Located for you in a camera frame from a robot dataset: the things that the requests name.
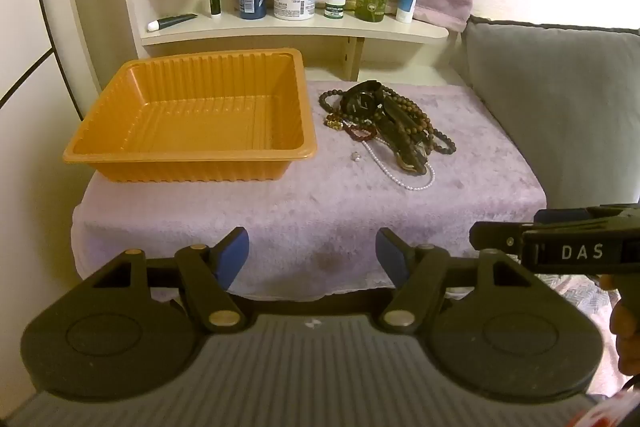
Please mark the orange plastic tray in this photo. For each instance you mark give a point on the orange plastic tray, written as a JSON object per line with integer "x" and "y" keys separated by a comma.
{"x": 200, "y": 107}

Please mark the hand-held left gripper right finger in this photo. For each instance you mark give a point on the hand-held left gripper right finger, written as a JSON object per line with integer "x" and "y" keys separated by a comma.
{"x": 391, "y": 257}

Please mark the patterned pale cloth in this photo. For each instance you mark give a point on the patterned pale cloth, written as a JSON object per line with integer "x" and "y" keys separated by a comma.
{"x": 580, "y": 287}

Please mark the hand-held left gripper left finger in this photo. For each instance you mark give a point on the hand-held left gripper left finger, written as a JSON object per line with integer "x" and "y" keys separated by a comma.
{"x": 234, "y": 257}

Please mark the dark green tube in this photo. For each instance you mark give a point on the dark green tube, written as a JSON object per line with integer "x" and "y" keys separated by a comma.
{"x": 175, "y": 21}

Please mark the small green label jar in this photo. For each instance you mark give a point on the small green label jar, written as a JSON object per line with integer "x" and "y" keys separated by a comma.
{"x": 335, "y": 8}

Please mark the grey sofa cushion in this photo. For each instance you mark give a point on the grey sofa cushion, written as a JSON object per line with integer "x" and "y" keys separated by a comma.
{"x": 560, "y": 107}

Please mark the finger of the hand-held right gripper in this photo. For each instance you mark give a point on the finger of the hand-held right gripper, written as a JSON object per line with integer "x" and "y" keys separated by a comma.
{"x": 495, "y": 239}

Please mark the person's right hand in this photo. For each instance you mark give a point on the person's right hand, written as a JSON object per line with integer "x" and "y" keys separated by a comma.
{"x": 627, "y": 332}

